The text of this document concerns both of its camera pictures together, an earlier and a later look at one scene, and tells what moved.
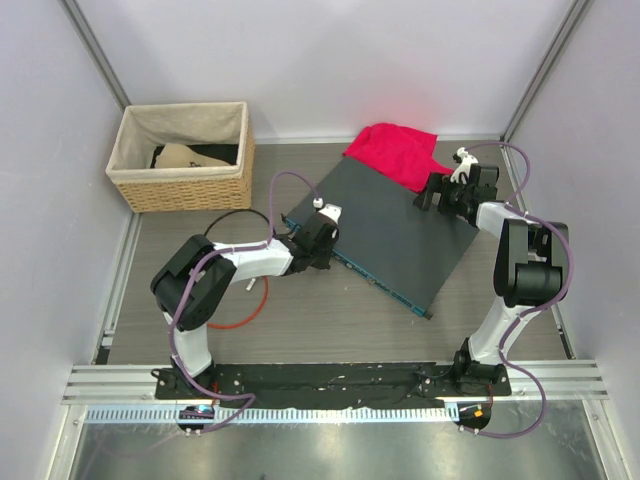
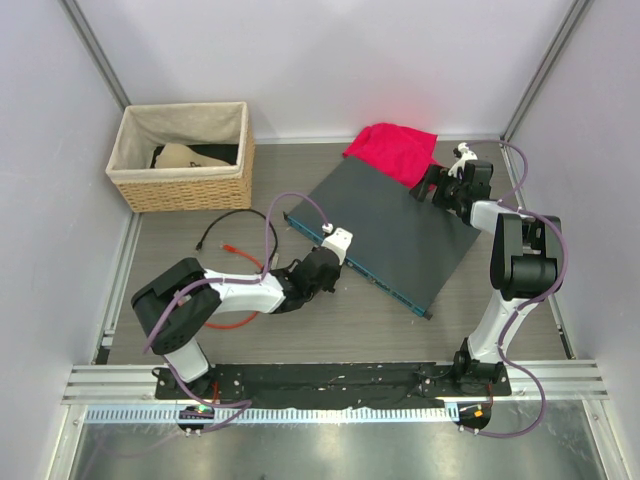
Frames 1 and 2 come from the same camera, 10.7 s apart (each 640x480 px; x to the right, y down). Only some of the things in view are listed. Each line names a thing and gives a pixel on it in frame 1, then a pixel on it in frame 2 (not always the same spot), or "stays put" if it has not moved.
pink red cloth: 405,155 stays put
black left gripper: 324,239 -> 325,270
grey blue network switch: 384,241 stays put
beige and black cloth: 176,155 stays put
